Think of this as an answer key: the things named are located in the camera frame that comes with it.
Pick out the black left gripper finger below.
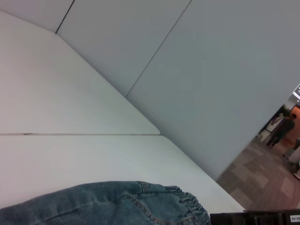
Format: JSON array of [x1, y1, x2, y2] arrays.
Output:
[[209, 210, 300, 225]]

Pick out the blue denim shorts with print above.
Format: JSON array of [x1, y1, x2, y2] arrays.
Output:
[[0, 180, 211, 225]]

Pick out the grey office chair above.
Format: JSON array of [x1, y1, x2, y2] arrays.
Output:
[[284, 137, 300, 181]]

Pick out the person in dark clothes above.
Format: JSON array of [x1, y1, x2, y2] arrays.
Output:
[[266, 113, 296, 148]]

